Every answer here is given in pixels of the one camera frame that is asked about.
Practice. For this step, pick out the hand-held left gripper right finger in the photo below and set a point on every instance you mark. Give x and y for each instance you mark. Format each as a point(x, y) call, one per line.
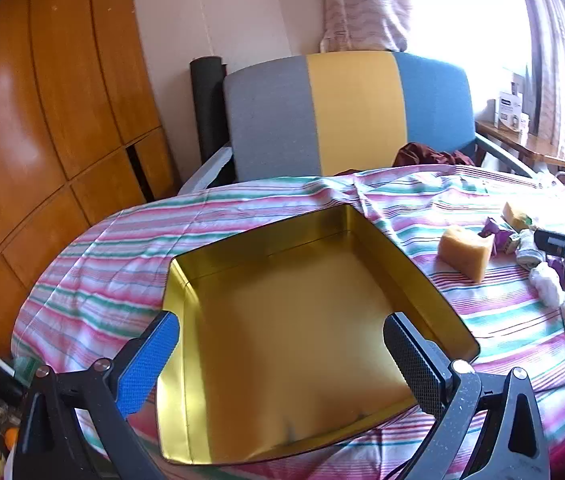
point(412, 365)

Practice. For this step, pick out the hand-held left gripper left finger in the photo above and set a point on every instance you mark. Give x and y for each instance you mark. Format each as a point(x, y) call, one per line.
point(147, 367)

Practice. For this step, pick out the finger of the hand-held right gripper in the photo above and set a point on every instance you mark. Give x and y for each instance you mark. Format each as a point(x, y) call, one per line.
point(552, 243)

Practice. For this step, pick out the white plastic-wrapped ball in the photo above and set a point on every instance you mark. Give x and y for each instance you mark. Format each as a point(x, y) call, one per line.
point(546, 285)
point(530, 252)

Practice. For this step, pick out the yellow sponge cake piece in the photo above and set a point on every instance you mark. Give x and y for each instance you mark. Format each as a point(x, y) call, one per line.
point(462, 255)
point(512, 214)

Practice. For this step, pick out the gold tin box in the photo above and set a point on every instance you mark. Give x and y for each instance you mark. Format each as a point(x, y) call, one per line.
point(287, 320)

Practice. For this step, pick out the wooden side desk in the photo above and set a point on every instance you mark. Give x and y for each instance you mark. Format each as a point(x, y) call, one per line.
point(537, 146)

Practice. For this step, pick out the striped tablecloth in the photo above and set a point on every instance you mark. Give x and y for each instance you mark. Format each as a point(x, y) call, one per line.
point(112, 260)

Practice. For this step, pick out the white carton box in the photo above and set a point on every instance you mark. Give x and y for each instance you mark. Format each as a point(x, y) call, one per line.
point(510, 112)

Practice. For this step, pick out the dark red cloth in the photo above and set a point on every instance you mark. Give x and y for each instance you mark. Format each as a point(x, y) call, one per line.
point(422, 155)

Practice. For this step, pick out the striped window curtain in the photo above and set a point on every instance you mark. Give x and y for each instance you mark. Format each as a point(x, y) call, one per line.
point(552, 60)

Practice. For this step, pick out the grey yellow blue chair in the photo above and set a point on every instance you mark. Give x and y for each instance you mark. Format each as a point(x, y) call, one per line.
point(352, 110)

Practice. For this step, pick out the black rolled mat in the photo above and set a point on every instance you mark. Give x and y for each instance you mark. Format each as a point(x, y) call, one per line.
point(207, 110)

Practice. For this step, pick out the wooden wardrobe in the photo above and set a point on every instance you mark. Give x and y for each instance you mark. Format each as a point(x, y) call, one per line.
point(37, 110)

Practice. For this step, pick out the pink patterned curtain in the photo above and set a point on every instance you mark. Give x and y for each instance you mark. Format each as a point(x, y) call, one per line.
point(362, 5)

